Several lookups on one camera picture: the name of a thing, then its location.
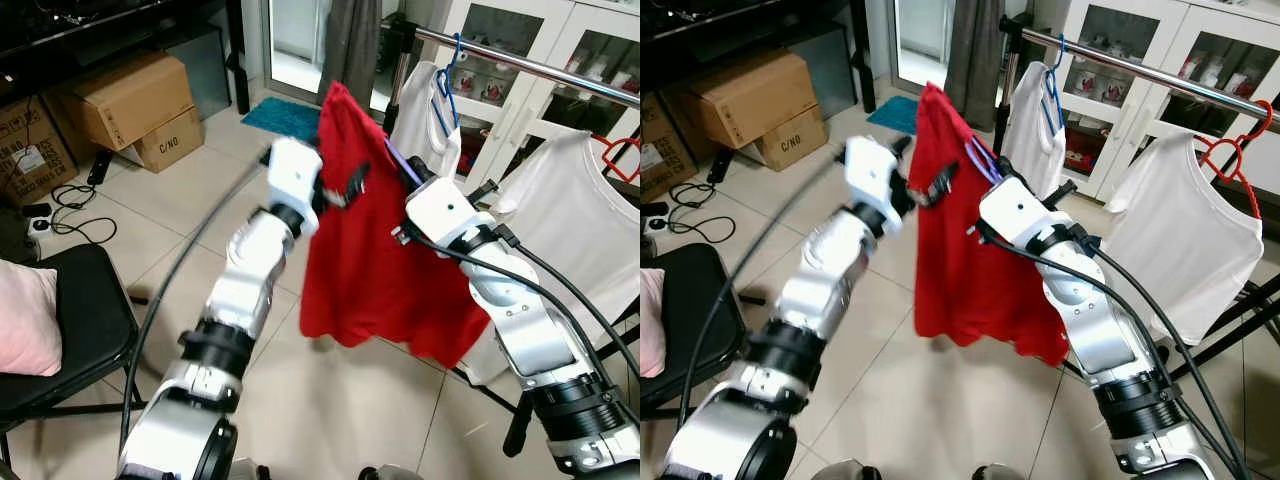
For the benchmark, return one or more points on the cardboard box printed C/NO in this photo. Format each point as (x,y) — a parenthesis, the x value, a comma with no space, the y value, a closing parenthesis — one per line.
(795,145)
(170,145)

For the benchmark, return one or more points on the black clothes rack steel rail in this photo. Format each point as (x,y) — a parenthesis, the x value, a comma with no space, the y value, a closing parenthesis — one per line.
(540,70)
(1150,74)

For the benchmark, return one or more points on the grey metal box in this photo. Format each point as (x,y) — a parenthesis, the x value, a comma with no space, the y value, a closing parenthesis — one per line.
(830,65)
(205,70)

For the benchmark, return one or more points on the red hanger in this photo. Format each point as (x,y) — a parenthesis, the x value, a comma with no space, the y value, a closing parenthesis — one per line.
(1248,192)
(606,155)

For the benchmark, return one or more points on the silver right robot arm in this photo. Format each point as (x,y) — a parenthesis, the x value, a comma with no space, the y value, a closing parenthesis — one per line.
(1100,340)
(530,330)

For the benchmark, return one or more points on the grey curtain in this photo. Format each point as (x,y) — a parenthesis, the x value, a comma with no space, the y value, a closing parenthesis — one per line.
(350,50)
(975,50)

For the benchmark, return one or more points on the robot left leg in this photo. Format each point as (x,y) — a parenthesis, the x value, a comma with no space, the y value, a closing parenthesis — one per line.
(850,472)
(248,472)

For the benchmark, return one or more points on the robot right leg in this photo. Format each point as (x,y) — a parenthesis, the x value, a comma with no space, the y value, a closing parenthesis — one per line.
(1000,473)
(390,474)

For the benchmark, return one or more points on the small black device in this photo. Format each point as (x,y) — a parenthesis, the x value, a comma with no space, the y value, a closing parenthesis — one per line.
(100,168)
(720,167)

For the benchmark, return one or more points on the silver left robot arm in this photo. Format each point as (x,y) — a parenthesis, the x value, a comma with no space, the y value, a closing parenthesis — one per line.
(240,280)
(830,280)

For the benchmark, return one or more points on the teal floor mat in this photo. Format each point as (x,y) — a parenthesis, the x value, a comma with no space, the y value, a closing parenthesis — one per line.
(280,118)
(893,115)

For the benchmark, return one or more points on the red t-shirt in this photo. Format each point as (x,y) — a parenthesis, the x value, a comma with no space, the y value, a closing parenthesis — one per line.
(360,270)
(965,270)

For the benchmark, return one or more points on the cardboard box with white label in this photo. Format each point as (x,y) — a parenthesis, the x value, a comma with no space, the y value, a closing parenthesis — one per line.
(35,150)
(665,150)

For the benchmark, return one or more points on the white t-shirt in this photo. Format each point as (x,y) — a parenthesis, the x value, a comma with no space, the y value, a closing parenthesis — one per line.
(1180,240)
(1030,120)
(420,110)
(580,230)

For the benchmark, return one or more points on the white power strip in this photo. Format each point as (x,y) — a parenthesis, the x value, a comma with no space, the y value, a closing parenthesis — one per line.
(660,226)
(40,226)

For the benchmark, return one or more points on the blue hanger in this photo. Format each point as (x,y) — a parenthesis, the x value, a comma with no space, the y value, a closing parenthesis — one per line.
(438,98)
(1050,95)

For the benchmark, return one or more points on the black tv bench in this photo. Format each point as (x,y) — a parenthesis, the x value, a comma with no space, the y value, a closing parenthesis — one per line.
(730,22)
(100,25)

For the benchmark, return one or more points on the robot leg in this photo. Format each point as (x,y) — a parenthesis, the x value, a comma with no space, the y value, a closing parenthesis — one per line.
(1000,473)
(248,472)
(390,474)
(850,472)

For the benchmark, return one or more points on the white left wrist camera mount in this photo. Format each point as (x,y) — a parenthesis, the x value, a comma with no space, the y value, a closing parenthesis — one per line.
(870,170)
(293,170)

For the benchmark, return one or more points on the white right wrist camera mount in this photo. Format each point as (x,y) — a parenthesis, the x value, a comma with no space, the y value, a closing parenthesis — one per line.
(1015,212)
(445,212)

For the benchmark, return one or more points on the large plain cardboard box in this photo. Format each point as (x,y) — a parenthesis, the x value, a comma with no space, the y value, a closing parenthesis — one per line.
(750,95)
(125,95)

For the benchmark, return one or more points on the white glass-door cabinet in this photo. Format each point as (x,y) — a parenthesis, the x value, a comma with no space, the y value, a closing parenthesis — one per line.
(558,25)
(1170,25)

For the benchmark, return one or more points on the glass balcony door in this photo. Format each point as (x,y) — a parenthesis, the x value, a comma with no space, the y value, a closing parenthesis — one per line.
(920,35)
(295,40)

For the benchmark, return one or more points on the pink pillow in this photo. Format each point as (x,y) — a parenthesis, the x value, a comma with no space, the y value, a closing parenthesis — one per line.
(652,325)
(25,320)

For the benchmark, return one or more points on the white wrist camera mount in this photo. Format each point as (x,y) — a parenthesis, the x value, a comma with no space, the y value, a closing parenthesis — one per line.
(870,170)
(293,170)
(445,212)
(1015,212)

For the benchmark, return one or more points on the black chair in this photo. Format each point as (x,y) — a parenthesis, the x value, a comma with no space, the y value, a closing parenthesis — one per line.
(700,300)
(95,310)

